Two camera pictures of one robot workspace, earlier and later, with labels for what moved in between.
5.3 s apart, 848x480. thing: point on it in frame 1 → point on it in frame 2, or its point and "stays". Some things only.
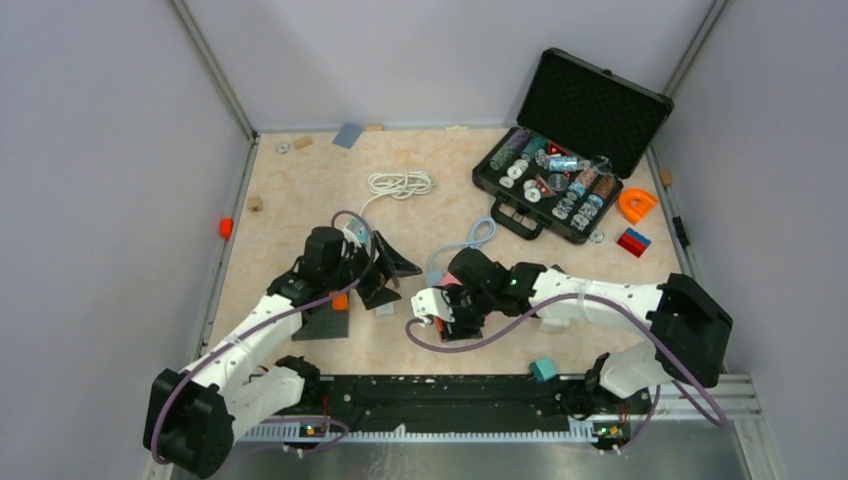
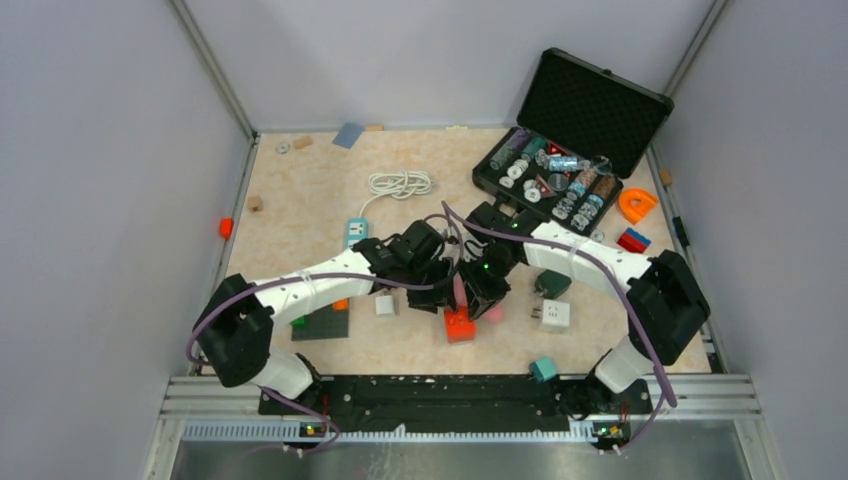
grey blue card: x=348 y=135 stays
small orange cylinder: x=226 y=227 stays
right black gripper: x=461 y=327 → x=479 y=295
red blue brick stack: x=634 y=242 stays
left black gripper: x=388 y=264 → x=432 y=299
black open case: x=580 y=132 stays
